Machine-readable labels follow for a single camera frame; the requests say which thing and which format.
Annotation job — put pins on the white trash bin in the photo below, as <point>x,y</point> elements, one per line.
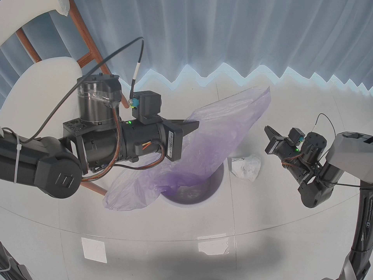
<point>204,195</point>

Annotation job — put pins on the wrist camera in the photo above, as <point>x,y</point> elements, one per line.
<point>296,134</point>
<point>148,103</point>

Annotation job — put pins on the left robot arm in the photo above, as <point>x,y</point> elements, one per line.
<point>55,168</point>

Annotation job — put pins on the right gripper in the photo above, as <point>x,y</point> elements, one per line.
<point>287,152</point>

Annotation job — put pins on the crumpled white paper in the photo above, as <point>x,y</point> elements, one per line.
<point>246,168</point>

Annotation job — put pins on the white cushioned wooden chair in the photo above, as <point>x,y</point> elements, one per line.
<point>43,77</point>

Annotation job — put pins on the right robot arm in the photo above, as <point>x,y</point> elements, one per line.
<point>343,153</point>

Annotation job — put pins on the pale blue curtain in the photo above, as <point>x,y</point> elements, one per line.
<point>233,25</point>

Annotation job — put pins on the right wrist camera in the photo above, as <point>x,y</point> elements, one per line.
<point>296,134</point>

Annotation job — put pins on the purple plastic bag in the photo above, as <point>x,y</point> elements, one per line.
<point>221,121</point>

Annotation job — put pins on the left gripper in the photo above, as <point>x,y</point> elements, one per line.
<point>142,138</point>

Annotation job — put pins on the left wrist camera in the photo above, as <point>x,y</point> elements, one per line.
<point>148,103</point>

